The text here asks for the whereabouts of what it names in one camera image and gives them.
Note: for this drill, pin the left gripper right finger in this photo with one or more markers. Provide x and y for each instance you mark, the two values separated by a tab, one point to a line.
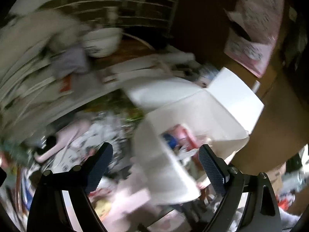
261	212

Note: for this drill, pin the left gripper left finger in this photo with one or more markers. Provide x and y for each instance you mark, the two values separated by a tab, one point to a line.
48	211

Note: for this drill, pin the blue white contact lens case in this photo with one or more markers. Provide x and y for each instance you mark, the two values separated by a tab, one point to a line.
170	140

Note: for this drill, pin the pink hairbrush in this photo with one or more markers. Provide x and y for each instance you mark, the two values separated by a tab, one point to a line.
64	137

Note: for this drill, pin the stack of books and papers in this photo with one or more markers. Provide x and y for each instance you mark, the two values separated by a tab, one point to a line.
30	83

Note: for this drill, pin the purple grey cloth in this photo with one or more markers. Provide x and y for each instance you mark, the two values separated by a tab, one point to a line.
72	60

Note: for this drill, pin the panda print ceramic bowl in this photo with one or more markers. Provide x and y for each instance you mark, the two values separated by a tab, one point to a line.
102	42

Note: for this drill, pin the white fluffy fur item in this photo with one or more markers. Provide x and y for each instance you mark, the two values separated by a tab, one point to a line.
30	29

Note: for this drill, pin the pink cartoon wall organizer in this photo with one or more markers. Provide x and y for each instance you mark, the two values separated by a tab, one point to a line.
253	33

